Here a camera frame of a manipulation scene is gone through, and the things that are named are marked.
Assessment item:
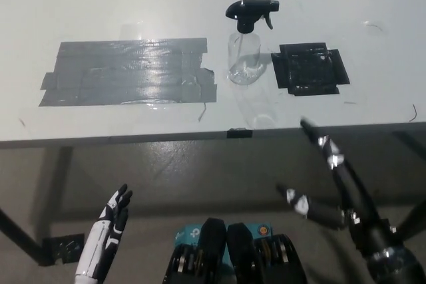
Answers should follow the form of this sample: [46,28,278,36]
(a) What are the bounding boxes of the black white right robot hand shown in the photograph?
[275,116,402,260]

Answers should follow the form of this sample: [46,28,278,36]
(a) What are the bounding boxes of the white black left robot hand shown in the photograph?
[73,183,134,284]

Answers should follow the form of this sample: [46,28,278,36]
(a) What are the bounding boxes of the black trigger sprayer lid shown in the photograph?
[225,0,280,35]

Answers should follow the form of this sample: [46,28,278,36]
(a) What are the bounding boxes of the black robot body blocks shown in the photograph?
[162,217,308,284]

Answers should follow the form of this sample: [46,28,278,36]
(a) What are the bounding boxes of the clear plastic bottle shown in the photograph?
[226,29,269,85]

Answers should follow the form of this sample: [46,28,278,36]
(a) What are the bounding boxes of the black table leg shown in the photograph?
[394,197,426,242]
[41,146,73,240]
[0,206,51,267]

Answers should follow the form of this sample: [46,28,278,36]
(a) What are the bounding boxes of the teal cardboard box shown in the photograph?
[174,222,274,267]

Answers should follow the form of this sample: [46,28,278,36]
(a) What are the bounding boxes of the small black tape piece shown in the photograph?
[227,127,253,139]

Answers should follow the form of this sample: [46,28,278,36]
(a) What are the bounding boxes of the grey tape patch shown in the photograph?
[38,37,218,108]

